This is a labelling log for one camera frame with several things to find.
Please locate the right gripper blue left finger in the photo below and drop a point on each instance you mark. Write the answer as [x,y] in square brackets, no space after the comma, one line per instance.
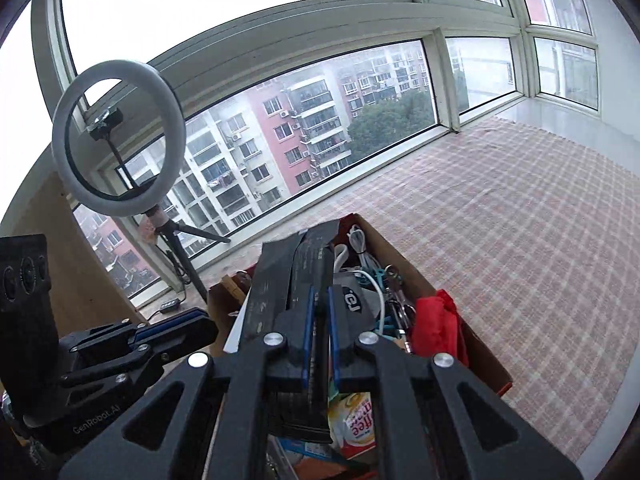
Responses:
[296,325]

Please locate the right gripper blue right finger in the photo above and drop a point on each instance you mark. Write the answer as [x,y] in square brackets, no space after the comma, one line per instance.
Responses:
[349,316]

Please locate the large wooden board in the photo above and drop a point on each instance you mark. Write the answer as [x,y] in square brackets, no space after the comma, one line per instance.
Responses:
[82,294]

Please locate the black tripod stand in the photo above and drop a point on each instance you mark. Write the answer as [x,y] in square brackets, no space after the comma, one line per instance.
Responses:
[168,230]

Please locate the person's left hand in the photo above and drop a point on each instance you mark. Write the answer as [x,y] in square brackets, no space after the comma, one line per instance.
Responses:
[40,461]

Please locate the black tracking camera module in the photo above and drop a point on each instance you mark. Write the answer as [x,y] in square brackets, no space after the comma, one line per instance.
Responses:
[29,338]

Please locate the black inline cable remote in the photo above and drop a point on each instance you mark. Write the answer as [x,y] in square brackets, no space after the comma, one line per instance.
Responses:
[170,306]

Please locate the white product box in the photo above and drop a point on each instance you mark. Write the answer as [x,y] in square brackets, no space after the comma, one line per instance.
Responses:
[233,341]

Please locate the red cardboard box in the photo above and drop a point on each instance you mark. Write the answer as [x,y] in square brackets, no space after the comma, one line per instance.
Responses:
[433,418]

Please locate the black foil package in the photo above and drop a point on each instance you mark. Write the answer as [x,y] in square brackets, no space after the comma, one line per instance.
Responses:
[290,296]

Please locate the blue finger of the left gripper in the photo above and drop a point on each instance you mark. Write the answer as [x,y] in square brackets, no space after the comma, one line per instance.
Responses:
[170,323]

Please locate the red cloth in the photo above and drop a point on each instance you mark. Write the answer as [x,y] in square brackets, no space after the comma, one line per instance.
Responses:
[438,328]

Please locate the blue plastic clip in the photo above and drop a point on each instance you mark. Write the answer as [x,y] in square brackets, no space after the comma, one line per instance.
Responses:
[388,278]

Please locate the red white snack packet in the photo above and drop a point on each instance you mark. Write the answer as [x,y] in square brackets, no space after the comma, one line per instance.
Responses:
[351,424]

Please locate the pink plaid tablecloth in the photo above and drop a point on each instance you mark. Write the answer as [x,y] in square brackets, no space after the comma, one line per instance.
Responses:
[536,238]

